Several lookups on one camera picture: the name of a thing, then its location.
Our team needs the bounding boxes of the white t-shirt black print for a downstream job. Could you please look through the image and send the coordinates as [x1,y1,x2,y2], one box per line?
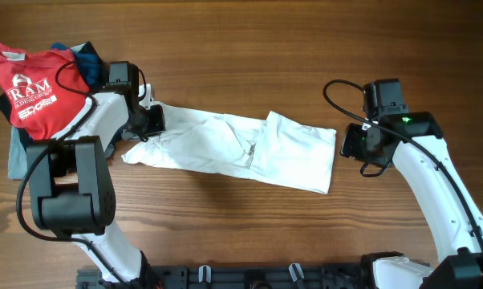
[122,105,336,194]

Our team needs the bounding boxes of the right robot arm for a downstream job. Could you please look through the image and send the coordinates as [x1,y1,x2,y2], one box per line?
[340,79,483,288]

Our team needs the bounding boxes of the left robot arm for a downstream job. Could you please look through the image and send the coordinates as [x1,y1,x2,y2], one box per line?
[16,61,165,288]

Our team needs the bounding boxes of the navy blue folded shirt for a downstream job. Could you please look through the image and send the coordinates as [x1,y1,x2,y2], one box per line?
[51,42,108,89]

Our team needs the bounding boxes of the red folded printed t-shirt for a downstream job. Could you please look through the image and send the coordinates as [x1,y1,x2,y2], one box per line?
[0,43,89,140]

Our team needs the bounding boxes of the grey folded shirt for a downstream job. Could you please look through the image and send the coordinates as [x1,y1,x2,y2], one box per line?
[6,43,86,181]

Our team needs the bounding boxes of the black folded shirt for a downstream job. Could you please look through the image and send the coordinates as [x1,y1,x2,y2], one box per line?
[0,40,118,161]

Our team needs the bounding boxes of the right black cable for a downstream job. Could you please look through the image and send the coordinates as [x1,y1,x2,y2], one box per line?
[322,79,483,289]

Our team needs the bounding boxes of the black cable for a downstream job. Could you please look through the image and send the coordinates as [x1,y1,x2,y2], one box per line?
[322,79,483,289]
[15,59,148,287]

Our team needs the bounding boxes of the left black cable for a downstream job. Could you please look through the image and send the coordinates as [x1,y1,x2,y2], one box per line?
[15,59,148,287]

